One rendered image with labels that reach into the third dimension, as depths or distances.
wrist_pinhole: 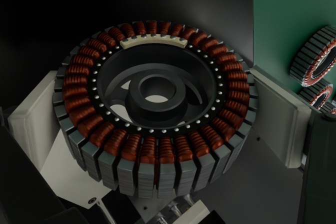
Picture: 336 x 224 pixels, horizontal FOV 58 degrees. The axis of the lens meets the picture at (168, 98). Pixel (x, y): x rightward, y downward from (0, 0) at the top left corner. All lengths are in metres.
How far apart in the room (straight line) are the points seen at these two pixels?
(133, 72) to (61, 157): 0.12
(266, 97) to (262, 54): 0.31
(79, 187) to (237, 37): 0.23
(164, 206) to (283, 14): 0.30
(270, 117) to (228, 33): 0.18
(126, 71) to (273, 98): 0.09
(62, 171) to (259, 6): 0.28
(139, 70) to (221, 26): 0.14
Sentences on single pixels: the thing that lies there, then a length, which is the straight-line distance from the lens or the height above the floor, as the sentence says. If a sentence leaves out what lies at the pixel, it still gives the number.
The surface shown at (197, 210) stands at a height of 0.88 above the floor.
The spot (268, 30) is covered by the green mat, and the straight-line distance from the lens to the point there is 0.44.
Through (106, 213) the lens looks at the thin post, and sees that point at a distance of 0.37.
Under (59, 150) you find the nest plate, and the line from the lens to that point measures 0.27.
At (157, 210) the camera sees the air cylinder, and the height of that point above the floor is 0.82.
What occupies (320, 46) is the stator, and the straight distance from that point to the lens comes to 0.56.
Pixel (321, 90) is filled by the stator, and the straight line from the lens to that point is 0.73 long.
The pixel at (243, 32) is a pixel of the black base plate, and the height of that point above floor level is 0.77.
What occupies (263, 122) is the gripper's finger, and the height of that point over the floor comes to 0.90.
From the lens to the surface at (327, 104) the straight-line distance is 0.97.
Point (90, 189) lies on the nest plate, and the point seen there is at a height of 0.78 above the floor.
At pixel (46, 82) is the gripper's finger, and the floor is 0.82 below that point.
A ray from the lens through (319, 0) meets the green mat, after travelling 0.52.
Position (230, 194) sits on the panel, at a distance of 0.52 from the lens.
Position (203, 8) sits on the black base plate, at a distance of 0.28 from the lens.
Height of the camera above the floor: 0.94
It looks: 32 degrees down
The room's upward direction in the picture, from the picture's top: 136 degrees clockwise
